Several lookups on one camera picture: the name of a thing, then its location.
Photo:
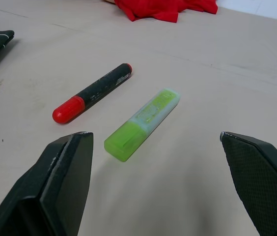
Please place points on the green highlighter pen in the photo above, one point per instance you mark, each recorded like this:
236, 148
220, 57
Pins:
141, 125

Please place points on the black marker with red cap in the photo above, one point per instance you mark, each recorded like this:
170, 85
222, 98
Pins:
91, 94

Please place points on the red cloth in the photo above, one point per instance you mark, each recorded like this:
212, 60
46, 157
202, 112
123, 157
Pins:
165, 8

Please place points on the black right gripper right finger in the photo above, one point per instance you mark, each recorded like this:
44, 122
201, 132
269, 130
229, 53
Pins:
258, 182

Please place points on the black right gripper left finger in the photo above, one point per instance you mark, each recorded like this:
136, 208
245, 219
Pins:
55, 186

